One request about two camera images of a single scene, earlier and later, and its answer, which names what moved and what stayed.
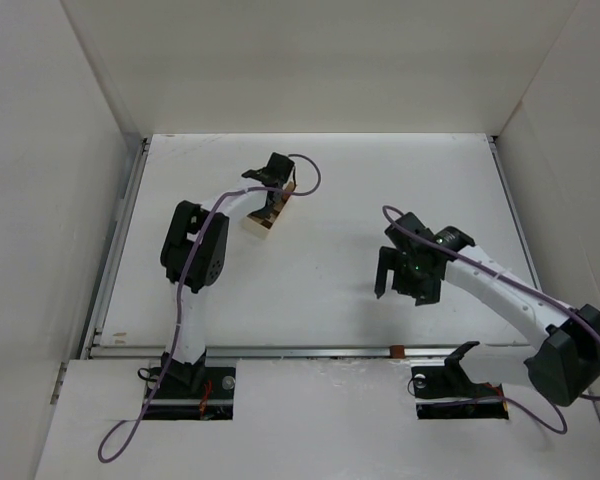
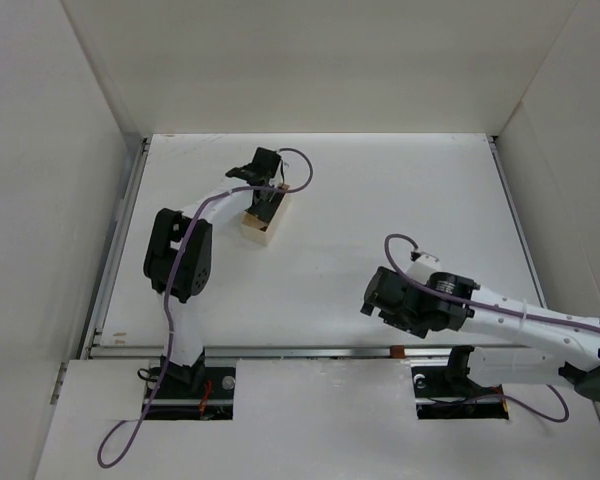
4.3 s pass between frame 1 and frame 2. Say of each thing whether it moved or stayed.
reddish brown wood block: stayed
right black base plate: stayed
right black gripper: moved
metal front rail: stayed
